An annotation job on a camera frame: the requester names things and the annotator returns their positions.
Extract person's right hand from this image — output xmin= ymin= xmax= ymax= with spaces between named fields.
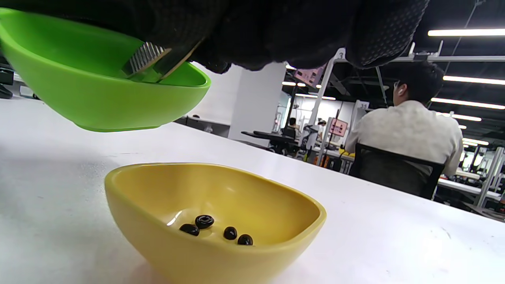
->
xmin=0 ymin=0 xmax=430 ymax=74

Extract metal tweezers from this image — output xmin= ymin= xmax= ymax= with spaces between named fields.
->
xmin=120 ymin=41 xmax=202 ymax=83

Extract yellow small dish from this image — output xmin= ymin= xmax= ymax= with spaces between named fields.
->
xmin=105 ymin=163 xmax=327 ymax=284

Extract green dish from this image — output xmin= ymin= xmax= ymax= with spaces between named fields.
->
xmin=0 ymin=8 xmax=211 ymax=133

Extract large pink sign board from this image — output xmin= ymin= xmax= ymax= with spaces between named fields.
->
xmin=294 ymin=65 xmax=327 ymax=88

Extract small pink sign board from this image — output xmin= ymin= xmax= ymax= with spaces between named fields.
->
xmin=329 ymin=118 xmax=349 ymax=138

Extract row of ceiling light strips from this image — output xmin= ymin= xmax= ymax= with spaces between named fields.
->
xmin=282 ymin=28 xmax=505 ymax=147

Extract black mesh office chair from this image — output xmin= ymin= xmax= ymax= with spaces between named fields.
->
xmin=349 ymin=143 xmax=445 ymax=200

